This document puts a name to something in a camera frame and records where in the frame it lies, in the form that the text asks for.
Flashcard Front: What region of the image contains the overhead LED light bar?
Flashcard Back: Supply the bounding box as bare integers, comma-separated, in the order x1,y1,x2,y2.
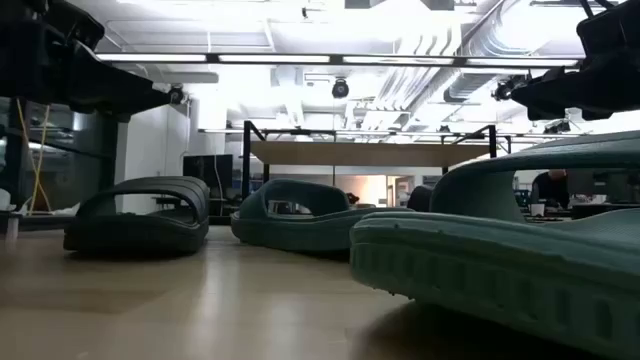
94,52,581,69

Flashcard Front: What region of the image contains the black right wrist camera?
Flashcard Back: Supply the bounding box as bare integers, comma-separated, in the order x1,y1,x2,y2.
576,0,640,66

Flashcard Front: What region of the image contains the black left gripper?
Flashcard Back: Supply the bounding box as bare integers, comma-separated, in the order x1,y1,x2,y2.
0,42,172,115

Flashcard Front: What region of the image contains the green rubber slide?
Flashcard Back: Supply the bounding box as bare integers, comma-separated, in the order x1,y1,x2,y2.
230,178,414,253
349,130,640,360

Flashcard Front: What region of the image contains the wooden shelf with black frame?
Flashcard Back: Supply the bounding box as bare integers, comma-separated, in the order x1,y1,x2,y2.
242,119,499,201

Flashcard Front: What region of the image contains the black monitor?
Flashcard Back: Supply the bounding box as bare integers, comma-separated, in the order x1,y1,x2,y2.
182,153,234,190

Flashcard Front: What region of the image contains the person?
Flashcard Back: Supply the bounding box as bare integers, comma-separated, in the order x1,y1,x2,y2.
530,168,571,210

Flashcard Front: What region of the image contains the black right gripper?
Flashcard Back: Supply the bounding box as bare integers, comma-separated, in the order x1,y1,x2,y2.
510,59,640,121

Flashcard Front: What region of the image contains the yellow cable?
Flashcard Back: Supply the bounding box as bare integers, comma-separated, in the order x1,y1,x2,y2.
16,98,51,214

